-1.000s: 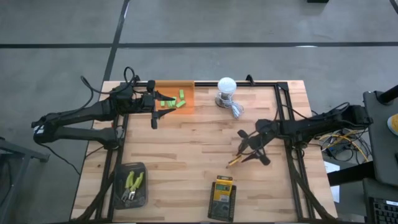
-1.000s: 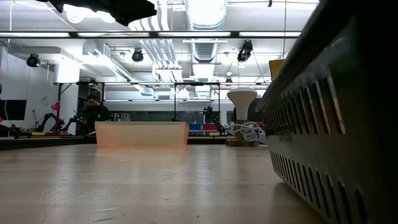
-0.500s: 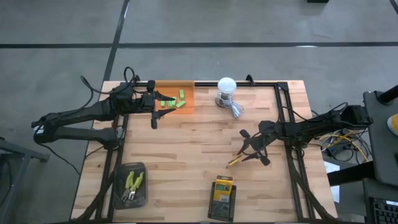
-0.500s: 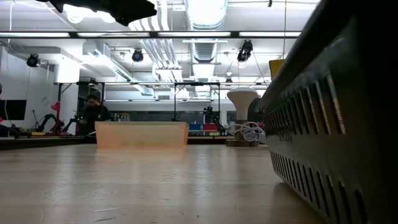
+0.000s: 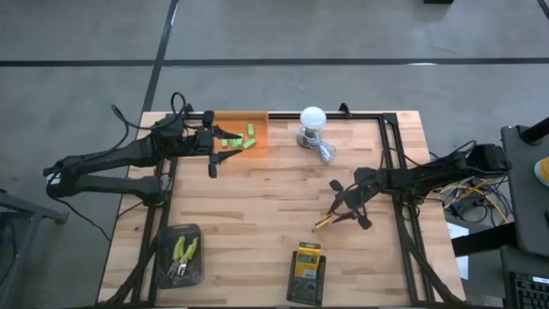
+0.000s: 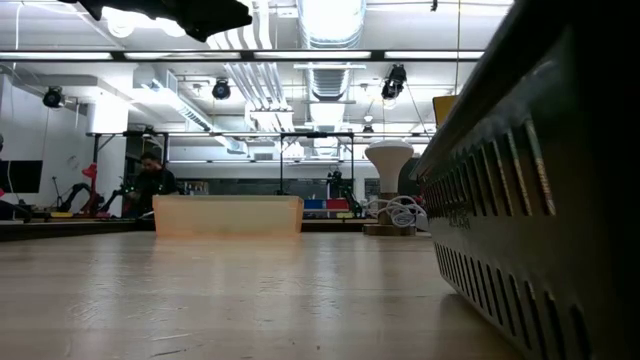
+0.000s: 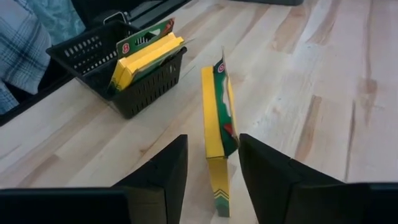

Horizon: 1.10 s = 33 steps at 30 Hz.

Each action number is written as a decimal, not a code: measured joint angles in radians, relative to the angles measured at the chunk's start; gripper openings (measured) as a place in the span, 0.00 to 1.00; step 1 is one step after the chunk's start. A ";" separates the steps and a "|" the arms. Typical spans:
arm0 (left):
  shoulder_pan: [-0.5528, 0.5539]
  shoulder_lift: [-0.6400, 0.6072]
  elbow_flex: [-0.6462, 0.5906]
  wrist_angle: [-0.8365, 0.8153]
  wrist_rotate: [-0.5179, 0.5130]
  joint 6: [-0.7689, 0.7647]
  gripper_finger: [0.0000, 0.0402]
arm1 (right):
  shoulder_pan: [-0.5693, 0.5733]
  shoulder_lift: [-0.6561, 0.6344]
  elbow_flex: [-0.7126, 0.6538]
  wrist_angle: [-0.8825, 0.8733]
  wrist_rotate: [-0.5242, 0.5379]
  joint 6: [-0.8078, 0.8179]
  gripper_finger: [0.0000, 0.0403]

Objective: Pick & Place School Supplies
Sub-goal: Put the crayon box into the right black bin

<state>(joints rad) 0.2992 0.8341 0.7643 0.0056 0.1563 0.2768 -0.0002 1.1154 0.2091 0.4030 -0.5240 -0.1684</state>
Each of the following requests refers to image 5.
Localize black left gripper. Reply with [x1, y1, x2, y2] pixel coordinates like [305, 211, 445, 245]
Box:
[188, 110, 244, 179]

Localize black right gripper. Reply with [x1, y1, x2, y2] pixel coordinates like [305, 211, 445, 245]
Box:
[326, 167, 381, 230]

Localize crayon box colourful front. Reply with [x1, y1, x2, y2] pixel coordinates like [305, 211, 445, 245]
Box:
[311, 215, 334, 232]

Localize green-handled pliers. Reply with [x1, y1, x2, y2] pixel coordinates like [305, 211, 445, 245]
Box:
[167, 234, 201, 276]

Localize black slotted plastic basket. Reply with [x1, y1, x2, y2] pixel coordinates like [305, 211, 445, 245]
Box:
[286, 251, 327, 306]

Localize white paper sheet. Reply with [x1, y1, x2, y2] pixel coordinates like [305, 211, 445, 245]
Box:
[445, 221, 471, 281]

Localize dark grey plastic bin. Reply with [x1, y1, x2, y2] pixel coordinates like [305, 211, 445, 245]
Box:
[155, 222, 205, 290]

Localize grey desk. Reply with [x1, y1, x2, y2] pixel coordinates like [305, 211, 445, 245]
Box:
[499, 124, 549, 258]

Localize grey metal stand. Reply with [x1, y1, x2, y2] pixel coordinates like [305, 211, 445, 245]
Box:
[0, 188, 69, 309]

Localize black keyboard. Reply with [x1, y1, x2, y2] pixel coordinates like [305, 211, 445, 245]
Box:
[507, 271, 549, 309]

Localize yellow round container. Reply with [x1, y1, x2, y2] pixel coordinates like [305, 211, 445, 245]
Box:
[534, 156, 549, 188]

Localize black pole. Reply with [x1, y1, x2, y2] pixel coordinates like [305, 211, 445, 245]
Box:
[520, 116, 549, 145]

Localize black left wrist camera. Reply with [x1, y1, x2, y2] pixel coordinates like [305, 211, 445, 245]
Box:
[195, 130, 215, 155]

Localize white lamp cable with plug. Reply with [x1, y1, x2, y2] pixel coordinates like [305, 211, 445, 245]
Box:
[299, 127, 338, 166]

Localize black aluminium table frame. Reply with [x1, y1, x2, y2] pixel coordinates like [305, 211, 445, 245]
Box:
[100, 102, 468, 308]

